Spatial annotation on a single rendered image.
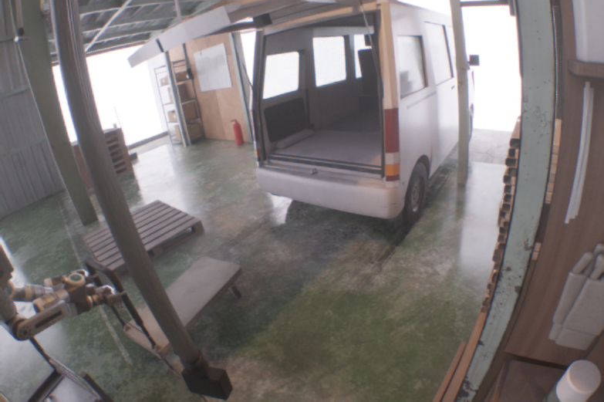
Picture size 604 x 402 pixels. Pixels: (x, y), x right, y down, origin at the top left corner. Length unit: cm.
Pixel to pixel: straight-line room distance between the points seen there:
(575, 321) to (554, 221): 20
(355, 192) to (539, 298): 184
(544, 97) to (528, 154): 8
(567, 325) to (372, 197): 183
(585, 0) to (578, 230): 32
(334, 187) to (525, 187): 200
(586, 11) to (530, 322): 52
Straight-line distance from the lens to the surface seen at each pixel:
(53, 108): 452
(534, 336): 70
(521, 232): 51
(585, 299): 59
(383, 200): 221
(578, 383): 53
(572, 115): 47
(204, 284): 217
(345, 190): 233
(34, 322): 130
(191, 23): 143
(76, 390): 181
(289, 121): 322
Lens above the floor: 148
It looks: 21 degrees down
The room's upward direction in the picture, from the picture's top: 9 degrees counter-clockwise
